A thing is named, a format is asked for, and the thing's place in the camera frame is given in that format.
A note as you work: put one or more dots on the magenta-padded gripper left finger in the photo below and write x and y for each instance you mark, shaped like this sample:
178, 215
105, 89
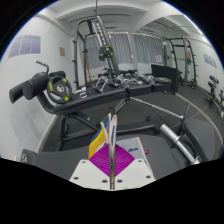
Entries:
98, 166

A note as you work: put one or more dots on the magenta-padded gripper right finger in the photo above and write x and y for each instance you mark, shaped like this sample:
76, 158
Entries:
125, 166

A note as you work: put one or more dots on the blue white cartoon print towel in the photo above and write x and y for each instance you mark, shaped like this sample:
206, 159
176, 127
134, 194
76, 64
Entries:
97, 140

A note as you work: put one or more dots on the silver barbell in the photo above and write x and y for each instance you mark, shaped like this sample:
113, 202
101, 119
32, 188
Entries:
176, 140

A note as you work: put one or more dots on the black roller-pad exercise bench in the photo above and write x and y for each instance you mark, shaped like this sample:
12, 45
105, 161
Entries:
90, 100

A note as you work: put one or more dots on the silver spring barbell collar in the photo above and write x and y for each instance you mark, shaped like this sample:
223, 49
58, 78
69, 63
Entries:
25, 157

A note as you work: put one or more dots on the black bench seat pad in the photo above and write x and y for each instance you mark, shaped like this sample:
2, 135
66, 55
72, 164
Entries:
200, 136

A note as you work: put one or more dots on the group of chrome dumbbells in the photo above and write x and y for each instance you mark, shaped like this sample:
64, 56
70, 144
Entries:
135, 80

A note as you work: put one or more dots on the black yellow-marked weight plate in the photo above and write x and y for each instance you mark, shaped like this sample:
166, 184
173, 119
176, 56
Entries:
106, 52
59, 89

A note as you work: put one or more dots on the black exercise machine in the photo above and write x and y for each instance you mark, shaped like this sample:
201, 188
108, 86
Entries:
215, 95

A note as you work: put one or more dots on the grey window curtain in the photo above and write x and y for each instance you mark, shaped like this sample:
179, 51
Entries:
148, 48
121, 48

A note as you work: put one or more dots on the black squat rack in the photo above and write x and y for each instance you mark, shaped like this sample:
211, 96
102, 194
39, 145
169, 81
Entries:
186, 60

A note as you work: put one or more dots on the long ceiling light strip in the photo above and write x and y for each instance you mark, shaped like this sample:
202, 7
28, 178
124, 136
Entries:
193, 25

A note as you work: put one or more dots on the small brown wall plaque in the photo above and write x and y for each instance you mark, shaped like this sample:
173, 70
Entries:
62, 51

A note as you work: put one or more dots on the small purple wall poster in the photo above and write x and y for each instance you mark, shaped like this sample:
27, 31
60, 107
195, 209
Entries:
210, 60

